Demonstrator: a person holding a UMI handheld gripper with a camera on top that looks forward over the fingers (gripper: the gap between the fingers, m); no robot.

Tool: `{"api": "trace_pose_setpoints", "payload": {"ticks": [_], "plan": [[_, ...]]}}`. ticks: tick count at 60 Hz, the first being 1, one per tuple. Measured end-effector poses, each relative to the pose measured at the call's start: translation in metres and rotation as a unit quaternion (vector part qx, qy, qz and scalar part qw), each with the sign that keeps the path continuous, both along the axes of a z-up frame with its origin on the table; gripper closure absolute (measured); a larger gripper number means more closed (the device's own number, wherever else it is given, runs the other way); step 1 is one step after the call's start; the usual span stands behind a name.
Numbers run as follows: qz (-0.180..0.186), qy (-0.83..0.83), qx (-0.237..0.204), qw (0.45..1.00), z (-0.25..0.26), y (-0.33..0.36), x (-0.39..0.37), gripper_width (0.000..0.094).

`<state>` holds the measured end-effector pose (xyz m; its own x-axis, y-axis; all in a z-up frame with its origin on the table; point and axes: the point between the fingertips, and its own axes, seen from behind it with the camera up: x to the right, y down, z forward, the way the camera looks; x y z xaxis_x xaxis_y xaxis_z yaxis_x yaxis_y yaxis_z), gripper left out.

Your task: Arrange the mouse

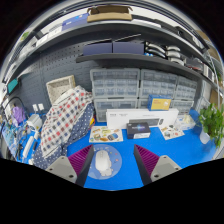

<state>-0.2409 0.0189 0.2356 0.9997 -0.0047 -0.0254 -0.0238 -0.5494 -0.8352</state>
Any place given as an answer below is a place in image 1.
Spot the navy dotted cloth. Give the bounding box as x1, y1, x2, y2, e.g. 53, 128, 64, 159
32, 102, 96, 170

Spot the white keyboard box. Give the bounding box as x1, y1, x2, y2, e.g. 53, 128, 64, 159
105, 108, 180, 130

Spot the yellow blue box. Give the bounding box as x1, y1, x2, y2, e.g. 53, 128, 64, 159
147, 94, 173, 112

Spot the grey clear drawer cabinet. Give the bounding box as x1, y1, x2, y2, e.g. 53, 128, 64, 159
176, 75, 198, 116
89, 68, 142, 123
139, 68, 180, 111

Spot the white woven basket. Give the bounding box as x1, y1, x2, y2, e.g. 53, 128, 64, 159
45, 74, 77, 104

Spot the red blue checked cloth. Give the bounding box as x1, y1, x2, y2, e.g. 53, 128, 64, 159
39, 85, 94, 158

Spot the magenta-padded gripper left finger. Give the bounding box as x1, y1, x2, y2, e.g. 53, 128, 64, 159
44, 144, 95, 188

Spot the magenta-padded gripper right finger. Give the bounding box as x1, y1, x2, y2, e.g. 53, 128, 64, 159
133, 144, 183, 186

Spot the dark grey pegboard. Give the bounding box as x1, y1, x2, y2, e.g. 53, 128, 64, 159
16, 41, 98, 114

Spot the grey shelf unit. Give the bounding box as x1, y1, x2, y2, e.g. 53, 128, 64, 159
0, 3, 224, 111

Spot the small black box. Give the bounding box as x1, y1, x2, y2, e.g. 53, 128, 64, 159
126, 121, 152, 140

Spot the green plant in white pot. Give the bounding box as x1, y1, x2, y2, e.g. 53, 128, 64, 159
196, 103, 224, 149

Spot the white computer mouse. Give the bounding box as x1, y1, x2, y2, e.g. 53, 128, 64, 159
94, 149, 113, 178

